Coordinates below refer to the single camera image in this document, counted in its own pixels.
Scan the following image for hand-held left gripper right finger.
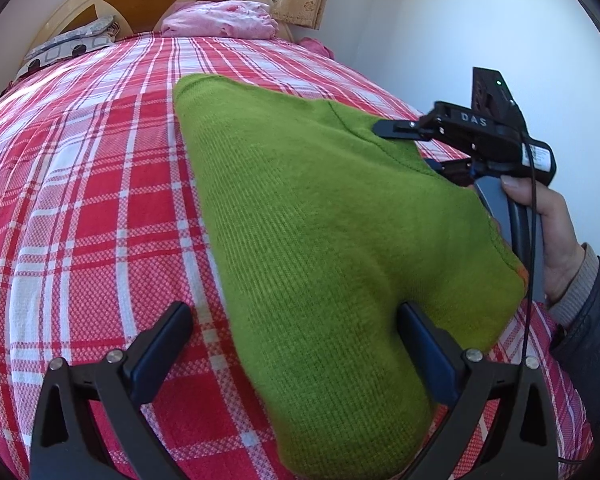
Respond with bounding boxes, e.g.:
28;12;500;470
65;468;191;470
396;301;562;480

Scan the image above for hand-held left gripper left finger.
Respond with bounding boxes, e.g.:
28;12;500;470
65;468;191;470
30;301;194;480

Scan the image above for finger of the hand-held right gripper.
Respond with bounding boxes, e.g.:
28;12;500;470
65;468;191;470
373;115;438;142
424;157;476;189

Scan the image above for green knit sweater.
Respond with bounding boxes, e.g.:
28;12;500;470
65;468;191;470
172;74;528;478

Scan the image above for person's right forearm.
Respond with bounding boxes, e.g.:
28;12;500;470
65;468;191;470
545;242;600;441

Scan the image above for person's right hand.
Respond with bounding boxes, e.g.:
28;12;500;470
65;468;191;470
490;175;588;306

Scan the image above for pink cloth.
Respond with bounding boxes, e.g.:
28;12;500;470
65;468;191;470
297;36;336;58

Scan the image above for red plaid bed sheet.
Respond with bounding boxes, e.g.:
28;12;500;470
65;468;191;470
0;32;593;480

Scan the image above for pink pillow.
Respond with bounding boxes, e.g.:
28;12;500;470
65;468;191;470
161;1;277;40

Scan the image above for grey patterned pillow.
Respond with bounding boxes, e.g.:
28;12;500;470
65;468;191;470
12;16;120;81

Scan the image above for black cable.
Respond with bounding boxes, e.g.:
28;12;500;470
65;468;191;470
522;140;588;465

